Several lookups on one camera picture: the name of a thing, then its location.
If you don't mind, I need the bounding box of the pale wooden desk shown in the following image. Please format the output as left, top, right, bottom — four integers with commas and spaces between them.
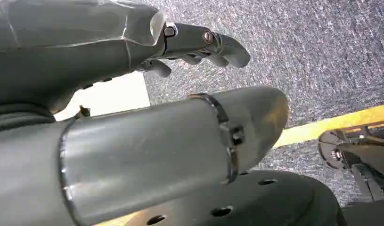
54, 72, 151, 121

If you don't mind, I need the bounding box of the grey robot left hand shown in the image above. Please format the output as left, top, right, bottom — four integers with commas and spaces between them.
0, 0, 289, 226

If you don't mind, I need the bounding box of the robot black foot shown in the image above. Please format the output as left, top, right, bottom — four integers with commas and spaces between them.
318, 124, 384, 203
125, 169, 348, 226

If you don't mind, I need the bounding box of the yellow floor tape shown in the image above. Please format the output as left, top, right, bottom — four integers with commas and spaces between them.
272, 103, 384, 149

